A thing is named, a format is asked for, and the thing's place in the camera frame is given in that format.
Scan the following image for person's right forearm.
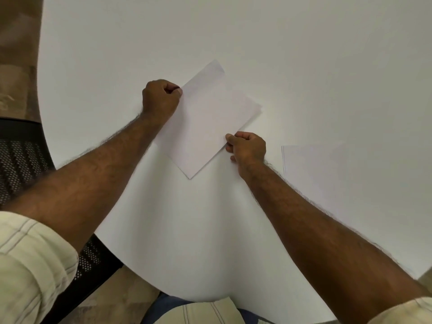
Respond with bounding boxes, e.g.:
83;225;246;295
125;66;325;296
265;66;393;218
238;160;431;324

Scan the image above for person's left forearm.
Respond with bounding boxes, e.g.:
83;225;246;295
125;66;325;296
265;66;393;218
0;111;171;263

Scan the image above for person's left hand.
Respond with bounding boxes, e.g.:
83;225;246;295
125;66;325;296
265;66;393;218
142;79;183;120

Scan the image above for white paper sheet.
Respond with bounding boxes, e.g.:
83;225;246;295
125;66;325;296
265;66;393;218
153;59;263;180

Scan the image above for person's right hand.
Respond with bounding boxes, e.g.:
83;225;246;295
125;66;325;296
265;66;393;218
225;131;267;167

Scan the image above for black mesh office chair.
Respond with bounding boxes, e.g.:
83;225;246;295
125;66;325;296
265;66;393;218
0;118;124;324

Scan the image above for blue trousers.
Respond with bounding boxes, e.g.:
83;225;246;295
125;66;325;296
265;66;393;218
141;292;274;324

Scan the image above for cream striped shirt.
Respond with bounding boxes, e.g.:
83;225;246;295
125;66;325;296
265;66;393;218
0;211;432;324

